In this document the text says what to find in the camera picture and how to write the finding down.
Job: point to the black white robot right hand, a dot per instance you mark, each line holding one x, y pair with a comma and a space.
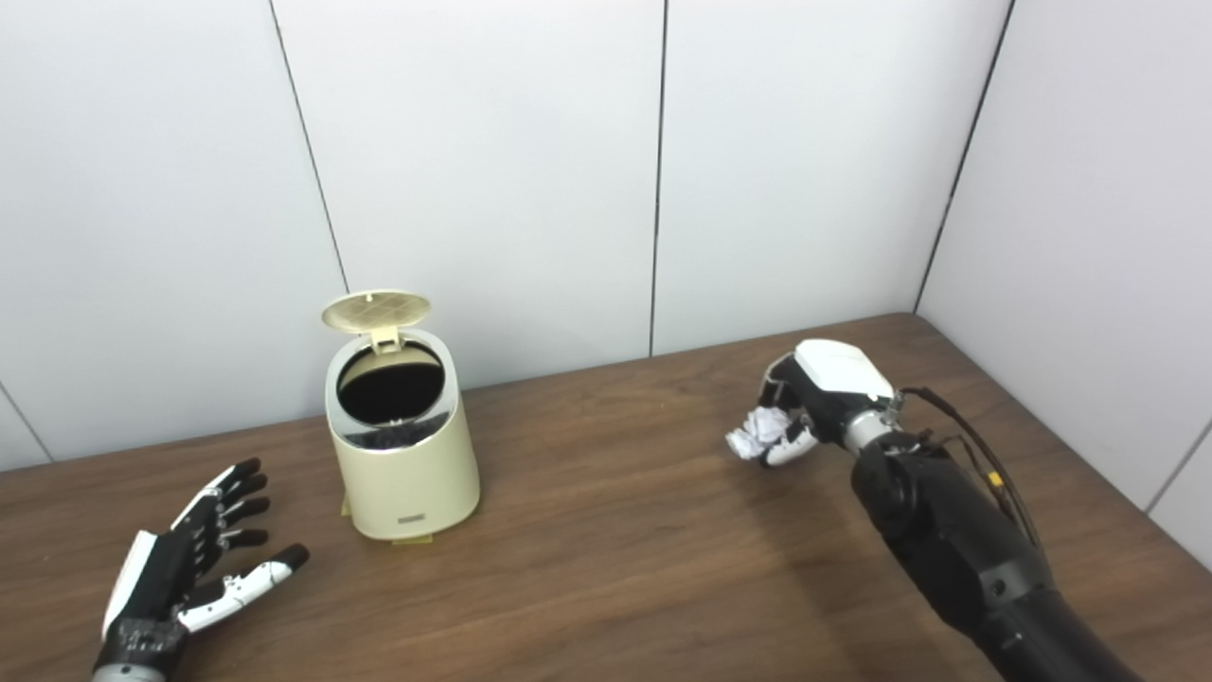
838, 374

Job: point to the black white robot left hand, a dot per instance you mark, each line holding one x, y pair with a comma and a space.
161, 578

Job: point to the white paper ball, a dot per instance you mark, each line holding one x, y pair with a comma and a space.
757, 431

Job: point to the cream-colored bin body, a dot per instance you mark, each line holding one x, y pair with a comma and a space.
412, 478

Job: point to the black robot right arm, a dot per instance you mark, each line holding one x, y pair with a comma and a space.
956, 540

